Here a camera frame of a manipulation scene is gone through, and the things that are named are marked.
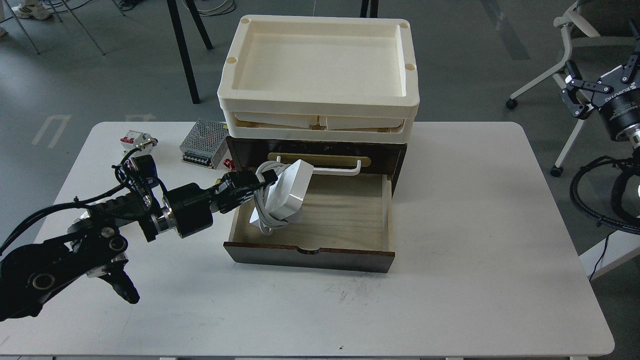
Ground black table leg frame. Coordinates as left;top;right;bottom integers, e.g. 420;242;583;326
166;0;214;105

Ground white drawer handle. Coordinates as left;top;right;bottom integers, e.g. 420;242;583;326
276;155;362;177

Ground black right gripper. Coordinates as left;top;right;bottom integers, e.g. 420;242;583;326
560;60;640;143

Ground open wooden drawer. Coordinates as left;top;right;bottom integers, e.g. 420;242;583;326
223;174;395;273

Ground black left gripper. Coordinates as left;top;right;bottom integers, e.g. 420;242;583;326
162;170;278;239

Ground cream plastic tray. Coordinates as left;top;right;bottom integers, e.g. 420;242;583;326
223;110;414;144
217;14;420;119

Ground dark wooden cabinet body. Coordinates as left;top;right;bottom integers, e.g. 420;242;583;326
226;136;408;196

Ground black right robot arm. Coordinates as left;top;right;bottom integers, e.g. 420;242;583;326
560;55;640;235

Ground white cable on floor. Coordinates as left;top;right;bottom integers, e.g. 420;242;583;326
182;0;237;17

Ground cream plastic lower tray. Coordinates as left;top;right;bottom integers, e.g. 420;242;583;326
223;110;414;144

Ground brass valve red handle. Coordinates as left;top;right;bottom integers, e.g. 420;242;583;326
214;157;237;185

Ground white power strip with cable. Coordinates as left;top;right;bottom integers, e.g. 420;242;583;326
249;159;314;236

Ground white red circuit breaker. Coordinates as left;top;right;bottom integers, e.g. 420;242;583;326
119;130;158;157

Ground person's white shoes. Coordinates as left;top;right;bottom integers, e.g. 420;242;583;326
11;0;51;21

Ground white office chair base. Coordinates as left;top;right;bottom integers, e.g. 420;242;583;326
505;0;639;177

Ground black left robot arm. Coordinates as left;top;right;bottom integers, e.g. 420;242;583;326
0;145;278;321

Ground cream plastic top tray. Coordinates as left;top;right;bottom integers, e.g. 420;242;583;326
217;14;420;119

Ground metal power supply unit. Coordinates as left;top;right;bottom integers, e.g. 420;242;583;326
179;118;229;169

